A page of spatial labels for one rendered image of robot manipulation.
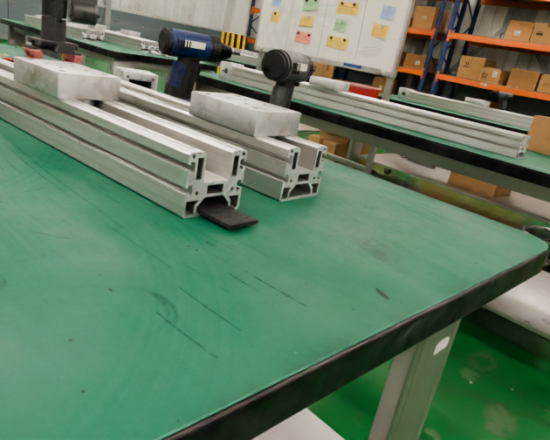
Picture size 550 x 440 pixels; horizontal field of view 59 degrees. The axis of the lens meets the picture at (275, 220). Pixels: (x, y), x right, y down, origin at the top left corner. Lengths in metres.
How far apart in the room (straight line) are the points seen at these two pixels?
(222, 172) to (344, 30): 3.38
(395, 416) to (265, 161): 0.48
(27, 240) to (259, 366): 0.28
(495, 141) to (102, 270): 1.71
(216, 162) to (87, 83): 0.30
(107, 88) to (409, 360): 0.67
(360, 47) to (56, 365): 3.65
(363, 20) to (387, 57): 0.35
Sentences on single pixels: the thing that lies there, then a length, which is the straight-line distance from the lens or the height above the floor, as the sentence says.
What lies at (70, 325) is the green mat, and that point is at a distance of 0.40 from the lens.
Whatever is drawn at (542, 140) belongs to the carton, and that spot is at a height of 0.83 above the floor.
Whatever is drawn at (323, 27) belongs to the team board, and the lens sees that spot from 4.14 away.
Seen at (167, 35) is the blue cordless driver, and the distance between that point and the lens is 1.17.
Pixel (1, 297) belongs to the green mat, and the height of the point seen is 0.78.
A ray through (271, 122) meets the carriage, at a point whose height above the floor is 0.89.
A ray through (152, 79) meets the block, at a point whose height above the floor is 0.86.
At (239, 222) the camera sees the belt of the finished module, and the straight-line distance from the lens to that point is 0.61.
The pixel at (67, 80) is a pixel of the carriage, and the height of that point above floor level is 0.89.
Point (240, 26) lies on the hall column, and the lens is 9.32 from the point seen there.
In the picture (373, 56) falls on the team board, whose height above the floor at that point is 1.07.
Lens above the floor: 1.00
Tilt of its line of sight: 19 degrees down
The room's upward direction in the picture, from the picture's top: 11 degrees clockwise
